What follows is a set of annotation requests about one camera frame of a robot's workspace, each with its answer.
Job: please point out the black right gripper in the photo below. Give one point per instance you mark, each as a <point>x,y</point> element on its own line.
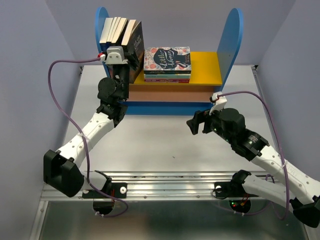
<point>199,116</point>

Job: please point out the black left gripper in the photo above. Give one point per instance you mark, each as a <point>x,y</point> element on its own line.
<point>133,61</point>

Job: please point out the Tale of Two Cities book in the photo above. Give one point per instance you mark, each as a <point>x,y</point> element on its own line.
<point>133,40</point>

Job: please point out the Nineteen Eighty-Four dark book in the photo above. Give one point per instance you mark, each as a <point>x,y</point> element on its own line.
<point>124,25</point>

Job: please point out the Animal Farm blue book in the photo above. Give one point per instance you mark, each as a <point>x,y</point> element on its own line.
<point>111,30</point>

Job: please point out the Three Days to See book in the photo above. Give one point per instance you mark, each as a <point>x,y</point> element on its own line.
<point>117,31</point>

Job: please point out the Jane Eyre blue book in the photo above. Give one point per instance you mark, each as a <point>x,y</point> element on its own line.
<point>105,33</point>

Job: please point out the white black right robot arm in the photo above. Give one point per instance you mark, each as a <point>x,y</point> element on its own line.
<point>301,191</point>

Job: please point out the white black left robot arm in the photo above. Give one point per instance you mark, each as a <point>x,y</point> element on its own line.
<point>61,167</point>

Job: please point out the pink red spine book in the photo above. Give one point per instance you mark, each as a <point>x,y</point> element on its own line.
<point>180,81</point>

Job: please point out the Little Women floral book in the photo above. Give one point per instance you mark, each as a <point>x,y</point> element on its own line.
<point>167,60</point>

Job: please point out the teal spine book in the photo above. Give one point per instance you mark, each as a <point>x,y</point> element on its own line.
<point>172,75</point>

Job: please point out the blue yellow wooden bookshelf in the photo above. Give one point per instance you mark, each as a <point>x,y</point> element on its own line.
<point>210,71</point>

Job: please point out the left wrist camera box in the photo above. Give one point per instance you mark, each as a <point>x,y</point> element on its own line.
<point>114,55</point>

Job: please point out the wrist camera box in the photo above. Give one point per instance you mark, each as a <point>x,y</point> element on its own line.
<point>218,102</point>
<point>114,55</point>

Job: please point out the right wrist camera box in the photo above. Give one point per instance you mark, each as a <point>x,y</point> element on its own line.
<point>218,102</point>

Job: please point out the aluminium mounting rail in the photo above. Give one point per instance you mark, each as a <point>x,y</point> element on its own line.
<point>169,186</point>

